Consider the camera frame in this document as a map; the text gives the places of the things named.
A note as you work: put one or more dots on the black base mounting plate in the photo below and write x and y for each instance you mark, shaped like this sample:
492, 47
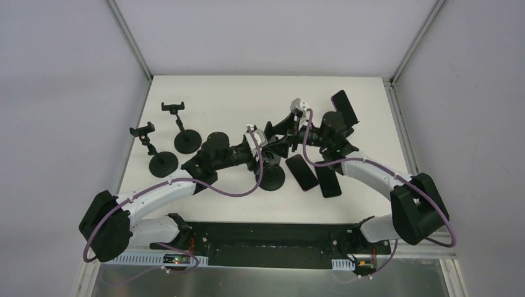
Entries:
266, 245

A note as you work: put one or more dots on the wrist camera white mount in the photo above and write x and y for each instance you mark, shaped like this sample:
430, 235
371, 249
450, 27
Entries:
255, 138
299, 107

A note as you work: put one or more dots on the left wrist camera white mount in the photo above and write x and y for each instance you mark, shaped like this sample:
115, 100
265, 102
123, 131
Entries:
255, 138

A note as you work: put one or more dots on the purple phone on folding stand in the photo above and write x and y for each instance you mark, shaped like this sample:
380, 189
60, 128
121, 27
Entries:
342, 104

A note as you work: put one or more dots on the right controller board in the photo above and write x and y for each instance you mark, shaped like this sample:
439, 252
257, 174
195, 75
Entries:
353, 265

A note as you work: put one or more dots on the left controller board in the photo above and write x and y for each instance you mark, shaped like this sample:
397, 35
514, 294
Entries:
153, 259

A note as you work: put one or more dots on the aluminium table edge rail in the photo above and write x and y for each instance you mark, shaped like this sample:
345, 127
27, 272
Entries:
134, 48

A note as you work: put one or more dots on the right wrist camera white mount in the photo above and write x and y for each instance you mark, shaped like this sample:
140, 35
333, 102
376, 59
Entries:
299, 107

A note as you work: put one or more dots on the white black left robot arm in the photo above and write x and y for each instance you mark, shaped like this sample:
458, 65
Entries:
112, 223

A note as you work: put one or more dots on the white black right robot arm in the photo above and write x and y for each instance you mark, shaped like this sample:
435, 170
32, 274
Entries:
417, 210

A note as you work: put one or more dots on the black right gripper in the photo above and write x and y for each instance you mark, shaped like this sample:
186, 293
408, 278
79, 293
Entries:
294, 130

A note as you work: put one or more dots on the controller board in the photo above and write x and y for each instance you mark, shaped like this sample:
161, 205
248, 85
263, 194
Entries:
153, 259
353, 265

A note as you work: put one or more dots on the purple phone with black screen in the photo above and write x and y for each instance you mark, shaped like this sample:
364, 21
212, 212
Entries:
302, 173

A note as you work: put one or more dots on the front aluminium frame rail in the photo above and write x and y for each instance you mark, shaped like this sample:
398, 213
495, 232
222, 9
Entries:
422, 270

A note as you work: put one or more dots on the black round-base phone stand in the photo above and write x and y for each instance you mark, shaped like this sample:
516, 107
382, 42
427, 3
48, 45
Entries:
187, 140

